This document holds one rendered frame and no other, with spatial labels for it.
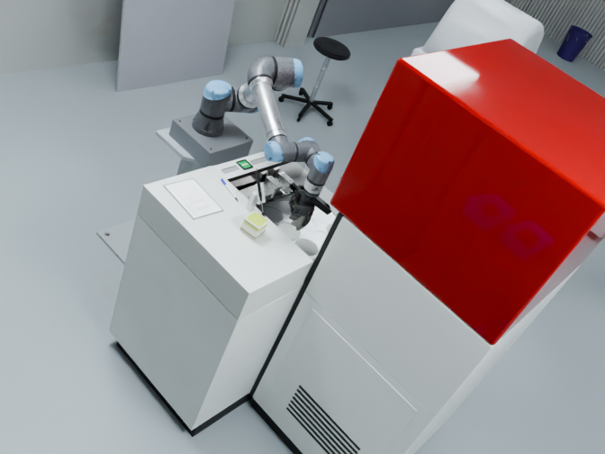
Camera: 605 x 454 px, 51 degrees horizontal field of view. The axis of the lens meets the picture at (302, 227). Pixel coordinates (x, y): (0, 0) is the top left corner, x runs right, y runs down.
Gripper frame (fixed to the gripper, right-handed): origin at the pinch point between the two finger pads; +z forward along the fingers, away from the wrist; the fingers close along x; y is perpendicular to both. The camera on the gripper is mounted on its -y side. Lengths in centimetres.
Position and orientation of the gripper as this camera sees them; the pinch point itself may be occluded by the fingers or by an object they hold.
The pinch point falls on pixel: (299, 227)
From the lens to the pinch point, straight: 256.3
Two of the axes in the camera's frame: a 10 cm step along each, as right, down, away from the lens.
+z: -3.3, 7.3, 6.0
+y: -9.2, -1.2, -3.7
